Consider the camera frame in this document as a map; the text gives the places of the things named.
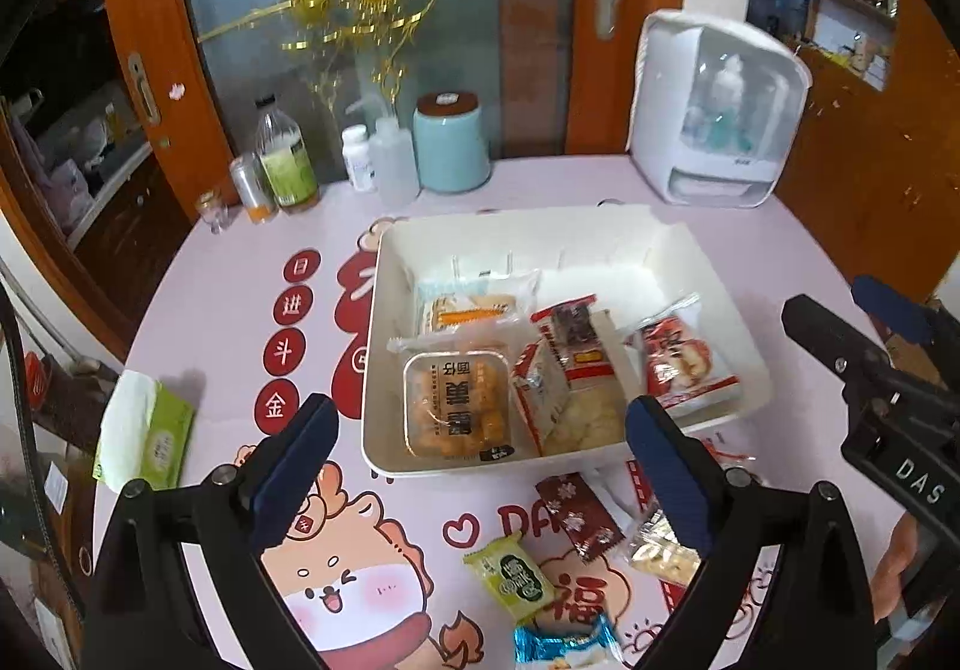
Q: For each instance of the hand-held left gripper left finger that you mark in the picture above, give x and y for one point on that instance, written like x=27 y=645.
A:
x=294 y=475

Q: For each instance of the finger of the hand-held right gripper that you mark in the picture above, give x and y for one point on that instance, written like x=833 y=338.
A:
x=892 y=306
x=832 y=344

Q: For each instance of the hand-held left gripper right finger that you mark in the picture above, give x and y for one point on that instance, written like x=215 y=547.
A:
x=667 y=479

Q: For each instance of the clear puffed rice packet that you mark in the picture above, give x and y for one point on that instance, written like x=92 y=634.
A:
x=654 y=554
x=577 y=419

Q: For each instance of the red apple snack packet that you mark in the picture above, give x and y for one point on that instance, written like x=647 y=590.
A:
x=686 y=362

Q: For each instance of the dark plum bar red packet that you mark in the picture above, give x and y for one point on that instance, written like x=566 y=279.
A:
x=574 y=338

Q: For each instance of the egg yolk pastry packet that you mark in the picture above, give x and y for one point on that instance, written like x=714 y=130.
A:
x=457 y=407

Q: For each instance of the white plastic storage bin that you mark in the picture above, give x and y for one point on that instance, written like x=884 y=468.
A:
x=600 y=250

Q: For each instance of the white bread packet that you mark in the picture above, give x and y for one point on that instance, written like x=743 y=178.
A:
x=469 y=310

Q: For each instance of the person's right hand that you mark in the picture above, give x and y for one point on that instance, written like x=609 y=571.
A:
x=896 y=561

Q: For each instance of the small brown snack packet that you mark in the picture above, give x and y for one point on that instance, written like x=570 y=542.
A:
x=577 y=514

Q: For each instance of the wooden shelf cabinet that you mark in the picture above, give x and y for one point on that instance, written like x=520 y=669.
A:
x=862 y=175

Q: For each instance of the green tissue pack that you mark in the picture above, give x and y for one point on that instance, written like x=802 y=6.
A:
x=157 y=441

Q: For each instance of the small green snack packet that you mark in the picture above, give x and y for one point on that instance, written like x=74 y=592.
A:
x=514 y=576

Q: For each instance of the small blue snack packet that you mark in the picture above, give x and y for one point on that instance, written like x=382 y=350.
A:
x=566 y=644

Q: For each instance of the white bottle sterilizer appliance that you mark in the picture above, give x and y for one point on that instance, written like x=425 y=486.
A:
x=712 y=115

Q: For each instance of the small clear glass jar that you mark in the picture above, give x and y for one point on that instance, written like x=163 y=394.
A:
x=213 y=212

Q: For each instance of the small jar with orange contents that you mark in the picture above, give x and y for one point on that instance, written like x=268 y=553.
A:
x=253 y=186

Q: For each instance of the wooden kitchen cabinet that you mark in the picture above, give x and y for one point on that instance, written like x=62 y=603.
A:
x=112 y=227

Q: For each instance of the glass bottle with green label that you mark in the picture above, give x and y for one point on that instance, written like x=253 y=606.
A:
x=289 y=168

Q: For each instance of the white pill bottle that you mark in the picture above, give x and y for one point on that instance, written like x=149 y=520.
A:
x=360 y=160

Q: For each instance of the white squeeze bottle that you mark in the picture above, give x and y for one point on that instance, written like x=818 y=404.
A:
x=395 y=162

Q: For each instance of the light blue canister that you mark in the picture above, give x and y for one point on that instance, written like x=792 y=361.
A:
x=451 y=145

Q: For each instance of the wooden sliding glass door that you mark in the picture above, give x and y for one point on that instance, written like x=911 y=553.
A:
x=487 y=25

